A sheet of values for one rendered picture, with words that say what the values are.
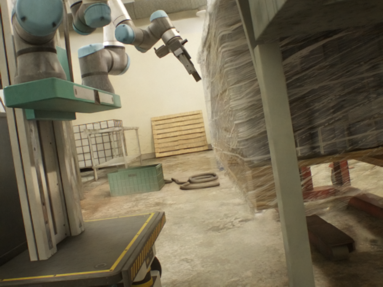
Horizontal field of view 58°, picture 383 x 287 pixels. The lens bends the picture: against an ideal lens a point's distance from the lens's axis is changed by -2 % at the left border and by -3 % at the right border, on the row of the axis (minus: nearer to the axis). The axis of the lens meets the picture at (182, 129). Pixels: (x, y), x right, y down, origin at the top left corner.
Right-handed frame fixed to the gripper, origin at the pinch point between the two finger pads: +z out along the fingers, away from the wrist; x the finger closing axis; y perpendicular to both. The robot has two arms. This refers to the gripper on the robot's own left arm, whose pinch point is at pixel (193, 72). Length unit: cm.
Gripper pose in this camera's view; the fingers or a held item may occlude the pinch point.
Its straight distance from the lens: 147.5
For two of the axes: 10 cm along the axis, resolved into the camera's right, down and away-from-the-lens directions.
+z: 5.0, 8.4, -2.1
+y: 8.3, -5.3, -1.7
